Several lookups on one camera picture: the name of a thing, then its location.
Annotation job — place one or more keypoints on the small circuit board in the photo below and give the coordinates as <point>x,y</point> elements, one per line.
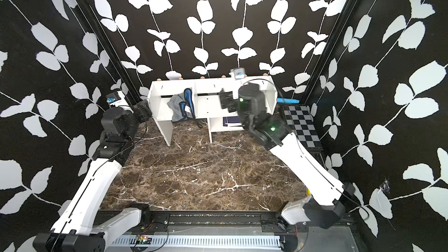
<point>142,240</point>

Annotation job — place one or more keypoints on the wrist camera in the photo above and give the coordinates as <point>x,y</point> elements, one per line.
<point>238,73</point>
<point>117,99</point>

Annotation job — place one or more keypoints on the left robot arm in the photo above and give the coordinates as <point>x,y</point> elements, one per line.
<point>74,231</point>

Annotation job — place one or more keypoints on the dark blue book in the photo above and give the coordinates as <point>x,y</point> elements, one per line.
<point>233,121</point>

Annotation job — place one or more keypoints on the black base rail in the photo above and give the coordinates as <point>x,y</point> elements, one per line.
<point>266,221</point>

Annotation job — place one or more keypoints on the black white checkerboard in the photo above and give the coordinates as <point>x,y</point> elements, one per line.
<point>300,121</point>

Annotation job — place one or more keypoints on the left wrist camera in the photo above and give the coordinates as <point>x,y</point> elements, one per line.
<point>117,99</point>

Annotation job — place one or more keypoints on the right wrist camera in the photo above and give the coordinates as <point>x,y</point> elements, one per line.
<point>238,73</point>

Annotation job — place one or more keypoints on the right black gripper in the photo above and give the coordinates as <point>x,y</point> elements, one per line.
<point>232,102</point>

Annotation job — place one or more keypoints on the white perforated strip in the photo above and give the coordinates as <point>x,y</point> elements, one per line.
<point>210,241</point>

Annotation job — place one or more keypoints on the white wooden bookshelf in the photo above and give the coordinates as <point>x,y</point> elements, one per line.
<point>205,99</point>

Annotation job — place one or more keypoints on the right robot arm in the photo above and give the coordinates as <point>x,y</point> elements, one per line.
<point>324,206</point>

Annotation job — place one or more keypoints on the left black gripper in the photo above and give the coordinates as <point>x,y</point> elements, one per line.
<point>143,113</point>

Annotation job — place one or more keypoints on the grey microfibre cloth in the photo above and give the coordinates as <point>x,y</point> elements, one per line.
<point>182,106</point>

